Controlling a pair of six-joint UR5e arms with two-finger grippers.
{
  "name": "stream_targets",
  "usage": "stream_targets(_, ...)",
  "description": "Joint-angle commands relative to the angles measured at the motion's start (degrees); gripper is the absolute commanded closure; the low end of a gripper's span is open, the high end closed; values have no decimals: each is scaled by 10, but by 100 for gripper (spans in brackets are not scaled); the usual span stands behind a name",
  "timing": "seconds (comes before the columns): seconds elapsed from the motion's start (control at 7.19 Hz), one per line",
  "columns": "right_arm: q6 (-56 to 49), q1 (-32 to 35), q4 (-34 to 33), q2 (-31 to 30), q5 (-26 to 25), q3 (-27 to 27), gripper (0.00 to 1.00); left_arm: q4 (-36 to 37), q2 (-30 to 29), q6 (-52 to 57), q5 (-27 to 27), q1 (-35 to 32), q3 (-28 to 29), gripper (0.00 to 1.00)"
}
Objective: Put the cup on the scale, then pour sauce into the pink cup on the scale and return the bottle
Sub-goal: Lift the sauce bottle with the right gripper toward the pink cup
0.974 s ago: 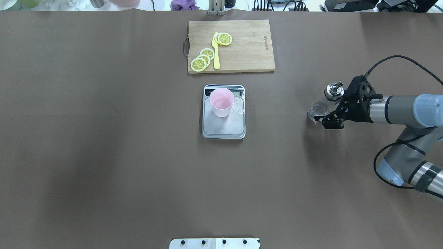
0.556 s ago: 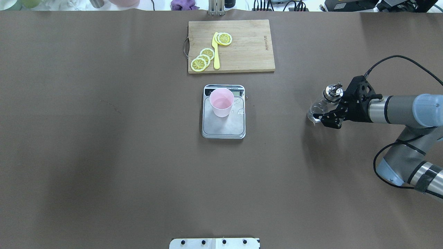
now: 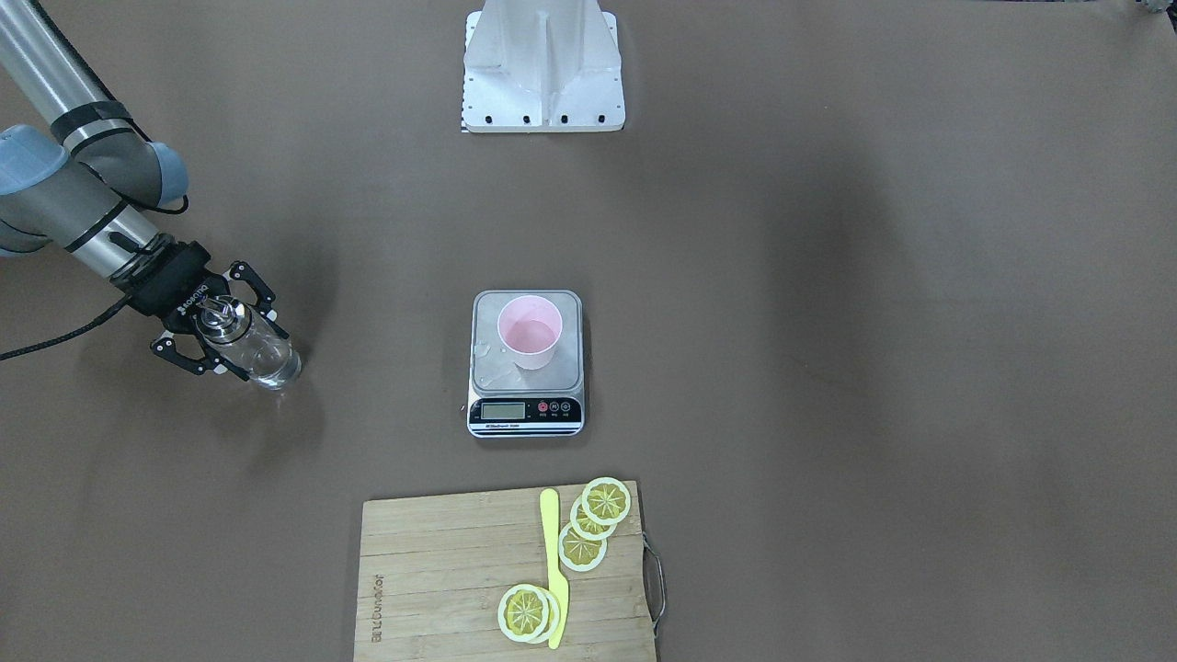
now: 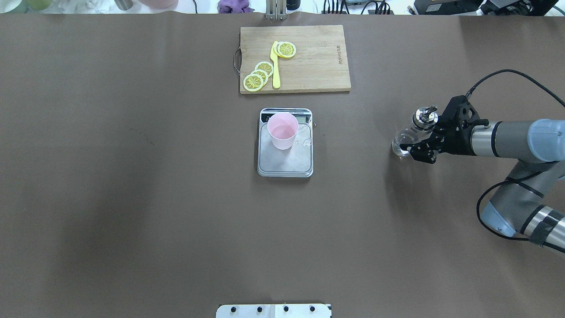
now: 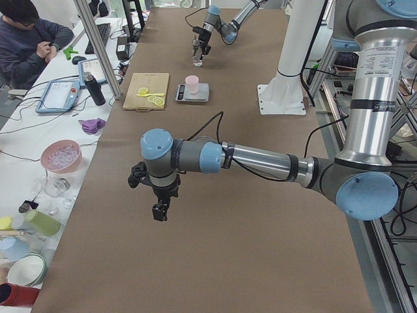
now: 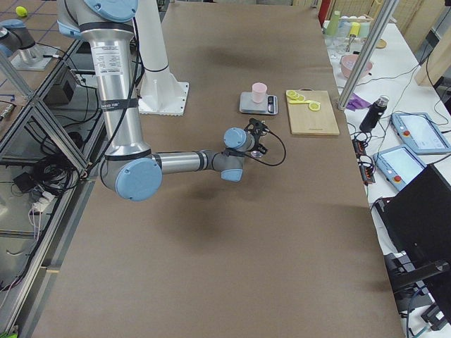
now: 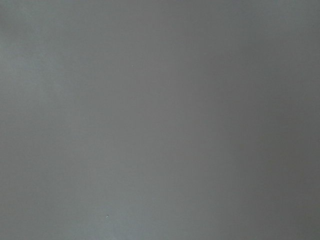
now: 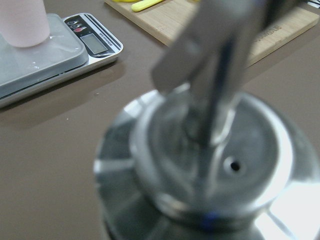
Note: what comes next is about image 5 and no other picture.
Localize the green plastic toy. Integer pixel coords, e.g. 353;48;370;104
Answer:
63;46;79;61

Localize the person in dark sweater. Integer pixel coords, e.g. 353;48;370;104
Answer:
1;1;74;89

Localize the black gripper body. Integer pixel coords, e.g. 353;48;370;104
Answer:
127;162;180;199
192;26;211;46

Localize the blue teach pendant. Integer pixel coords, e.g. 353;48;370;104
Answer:
35;80;81;113
78;59;107;88

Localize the pink bowl with pieces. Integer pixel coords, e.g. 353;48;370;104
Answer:
40;140;82;173

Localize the black keyboard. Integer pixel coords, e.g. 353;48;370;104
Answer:
84;22;112;55

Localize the bamboo cutting board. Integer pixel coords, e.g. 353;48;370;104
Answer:
122;73;169;112

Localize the green cup lying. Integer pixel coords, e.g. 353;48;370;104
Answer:
24;209;61;237

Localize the blue teach pendant far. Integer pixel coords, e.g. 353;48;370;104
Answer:
78;59;107;88

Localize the red cup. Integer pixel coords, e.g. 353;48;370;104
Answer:
1;283;40;308

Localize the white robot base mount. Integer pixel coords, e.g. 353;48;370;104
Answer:
257;0;326;115

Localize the light blue cup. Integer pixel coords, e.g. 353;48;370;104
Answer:
1;237;30;261

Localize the glass cup clear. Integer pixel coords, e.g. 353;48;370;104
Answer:
40;177;70;198

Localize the lemon slice front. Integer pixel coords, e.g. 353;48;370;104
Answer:
153;97;165;107

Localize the aluminium frame post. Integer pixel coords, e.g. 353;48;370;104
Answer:
74;0;122;100

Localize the lemon slice pair top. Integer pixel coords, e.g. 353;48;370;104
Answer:
137;87;149;96

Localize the black thermos bottle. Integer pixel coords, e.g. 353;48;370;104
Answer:
83;72;106;106

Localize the black power box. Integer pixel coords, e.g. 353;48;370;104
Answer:
116;36;130;61

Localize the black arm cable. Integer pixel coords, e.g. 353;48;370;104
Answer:
188;110;225;144

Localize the purple cloth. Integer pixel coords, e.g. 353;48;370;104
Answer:
78;118;106;134

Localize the silver electronic kitchen scale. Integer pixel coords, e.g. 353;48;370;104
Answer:
174;82;210;105

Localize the blue teach pendant near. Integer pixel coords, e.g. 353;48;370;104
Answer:
35;80;81;113

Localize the black computer mouse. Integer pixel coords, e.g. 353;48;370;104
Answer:
72;55;86;65

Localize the glass sauce bottle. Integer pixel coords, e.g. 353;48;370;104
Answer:
192;37;203;67

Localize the white green bowl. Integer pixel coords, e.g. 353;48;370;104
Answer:
7;254;48;287

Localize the yellow plastic knife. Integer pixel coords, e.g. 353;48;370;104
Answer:
136;93;165;97

